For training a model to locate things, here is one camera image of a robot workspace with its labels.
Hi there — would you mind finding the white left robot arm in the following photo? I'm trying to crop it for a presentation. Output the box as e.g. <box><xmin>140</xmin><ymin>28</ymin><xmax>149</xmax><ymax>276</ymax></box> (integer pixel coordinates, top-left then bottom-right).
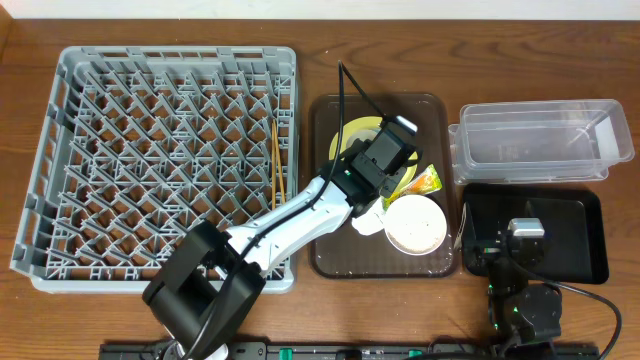
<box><xmin>142</xmin><ymin>118</ymin><xmax>417</xmax><ymax>359</ymax></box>

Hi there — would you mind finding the white small plate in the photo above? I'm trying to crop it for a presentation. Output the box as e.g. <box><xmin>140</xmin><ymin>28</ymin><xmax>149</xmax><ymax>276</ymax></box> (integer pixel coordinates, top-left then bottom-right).
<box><xmin>383</xmin><ymin>195</ymin><xmax>448</xmax><ymax>256</ymax></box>

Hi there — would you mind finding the crumpled white tissue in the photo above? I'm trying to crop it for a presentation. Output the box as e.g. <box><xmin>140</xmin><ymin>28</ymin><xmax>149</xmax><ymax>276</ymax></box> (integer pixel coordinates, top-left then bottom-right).
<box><xmin>351</xmin><ymin>200</ymin><xmax>385</xmax><ymax>236</ymax></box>

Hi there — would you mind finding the cream cup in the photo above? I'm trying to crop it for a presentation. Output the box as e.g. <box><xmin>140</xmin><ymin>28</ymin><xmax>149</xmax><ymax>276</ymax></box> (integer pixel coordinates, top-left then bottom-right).
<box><xmin>348</xmin><ymin>128</ymin><xmax>378</xmax><ymax>146</ymax></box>

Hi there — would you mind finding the Apollo snack wrapper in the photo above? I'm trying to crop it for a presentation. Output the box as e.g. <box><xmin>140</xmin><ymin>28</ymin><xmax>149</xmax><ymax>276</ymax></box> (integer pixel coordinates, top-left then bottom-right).
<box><xmin>382</xmin><ymin>164</ymin><xmax>443</xmax><ymax>211</ymax></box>

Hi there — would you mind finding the brown serving tray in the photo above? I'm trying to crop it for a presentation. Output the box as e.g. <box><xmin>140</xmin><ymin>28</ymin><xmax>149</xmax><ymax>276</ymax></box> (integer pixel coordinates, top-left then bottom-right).
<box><xmin>310</xmin><ymin>93</ymin><xmax>459</xmax><ymax>279</ymax></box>

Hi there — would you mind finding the yellow plate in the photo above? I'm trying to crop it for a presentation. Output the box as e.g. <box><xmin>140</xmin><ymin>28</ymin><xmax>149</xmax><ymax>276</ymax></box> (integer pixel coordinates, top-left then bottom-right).
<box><xmin>340</xmin><ymin>116</ymin><xmax>417</xmax><ymax>190</ymax></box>

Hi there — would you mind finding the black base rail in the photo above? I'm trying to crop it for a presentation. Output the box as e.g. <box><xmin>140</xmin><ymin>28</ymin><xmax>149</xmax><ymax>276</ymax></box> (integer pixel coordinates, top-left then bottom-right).
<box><xmin>98</xmin><ymin>340</ymin><xmax>600</xmax><ymax>360</ymax></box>

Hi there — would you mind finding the grey dishwasher rack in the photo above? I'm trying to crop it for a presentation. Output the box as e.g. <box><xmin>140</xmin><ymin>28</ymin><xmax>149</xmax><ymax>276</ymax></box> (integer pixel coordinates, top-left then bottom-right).
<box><xmin>10</xmin><ymin>46</ymin><xmax>300</xmax><ymax>294</ymax></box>

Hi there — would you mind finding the black tray bin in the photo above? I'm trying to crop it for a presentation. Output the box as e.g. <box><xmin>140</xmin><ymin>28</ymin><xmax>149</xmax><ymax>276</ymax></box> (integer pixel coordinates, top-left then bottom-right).
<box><xmin>460</xmin><ymin>183</ymin><xmax>609</xmax><ymax>285</ymax></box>

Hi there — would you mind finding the clear plastic bin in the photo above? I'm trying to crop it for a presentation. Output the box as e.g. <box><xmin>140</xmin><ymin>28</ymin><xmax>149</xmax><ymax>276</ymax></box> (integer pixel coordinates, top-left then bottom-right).
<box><xmin>448</xmin><ymin>99</ymin><xmax>635</xmax><ymax>185</ymax></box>

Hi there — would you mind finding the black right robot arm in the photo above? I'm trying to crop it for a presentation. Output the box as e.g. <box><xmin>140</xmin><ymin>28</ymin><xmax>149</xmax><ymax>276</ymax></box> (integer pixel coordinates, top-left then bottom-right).
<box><xmin>473</xmin><ymin>219</ymin><xmax>562</xmax><ymax>358</ymax></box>

